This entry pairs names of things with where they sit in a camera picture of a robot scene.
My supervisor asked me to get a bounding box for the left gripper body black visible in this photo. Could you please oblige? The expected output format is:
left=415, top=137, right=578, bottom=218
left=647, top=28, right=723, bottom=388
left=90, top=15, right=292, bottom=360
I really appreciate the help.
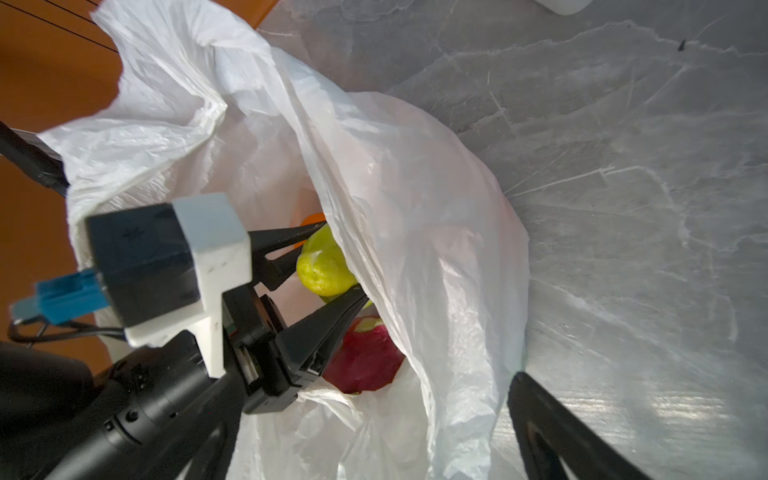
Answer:
left=222, top=285, right=299, bottom=414

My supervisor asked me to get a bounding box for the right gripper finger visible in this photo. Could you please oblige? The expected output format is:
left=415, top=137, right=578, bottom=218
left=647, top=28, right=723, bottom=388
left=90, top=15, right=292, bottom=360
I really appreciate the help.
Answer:
left=507, top=371, right=649, bottom=480

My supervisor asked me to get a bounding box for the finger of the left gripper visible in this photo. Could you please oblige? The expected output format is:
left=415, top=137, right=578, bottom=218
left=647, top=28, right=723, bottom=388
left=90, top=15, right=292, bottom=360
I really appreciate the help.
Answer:
left=275, top=285, right=368, bottom=388
left=248, top=221, right=326, bottom=291

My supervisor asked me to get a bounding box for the green pear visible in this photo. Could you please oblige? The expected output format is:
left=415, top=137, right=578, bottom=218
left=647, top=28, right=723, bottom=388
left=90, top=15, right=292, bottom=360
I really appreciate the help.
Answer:
left=296, top=224, right=358, bottom=299

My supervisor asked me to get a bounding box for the white plastic bag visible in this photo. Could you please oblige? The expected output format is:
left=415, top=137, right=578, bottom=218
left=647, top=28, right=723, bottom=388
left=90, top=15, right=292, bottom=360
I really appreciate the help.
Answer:
left=42, top=1, right=529, bottom=479

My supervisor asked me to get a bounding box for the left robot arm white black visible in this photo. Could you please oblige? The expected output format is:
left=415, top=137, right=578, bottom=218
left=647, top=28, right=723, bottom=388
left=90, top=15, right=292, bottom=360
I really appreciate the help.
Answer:
left=1, top=204, right=367, bottom=479

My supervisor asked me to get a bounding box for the red dragon fruit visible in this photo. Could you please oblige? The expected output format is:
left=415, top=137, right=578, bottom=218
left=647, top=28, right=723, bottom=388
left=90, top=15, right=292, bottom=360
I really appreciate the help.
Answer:
left=323, top=317, right=405, bottom=394

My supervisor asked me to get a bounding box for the round white gauge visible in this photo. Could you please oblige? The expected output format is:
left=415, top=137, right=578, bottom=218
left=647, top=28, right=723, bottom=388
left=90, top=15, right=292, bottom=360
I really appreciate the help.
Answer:
left=536, top=0, right=592, bottom=16

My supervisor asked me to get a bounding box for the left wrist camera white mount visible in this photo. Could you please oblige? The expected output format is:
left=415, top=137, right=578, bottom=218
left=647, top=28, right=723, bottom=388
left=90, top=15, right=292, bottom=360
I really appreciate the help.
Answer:
left=10, top=193, right=252, bottom=379

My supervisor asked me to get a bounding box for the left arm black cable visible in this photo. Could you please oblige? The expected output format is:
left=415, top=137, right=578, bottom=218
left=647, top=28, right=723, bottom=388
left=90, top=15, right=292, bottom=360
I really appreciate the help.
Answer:
left=7, top=317, right=127, bottom=346

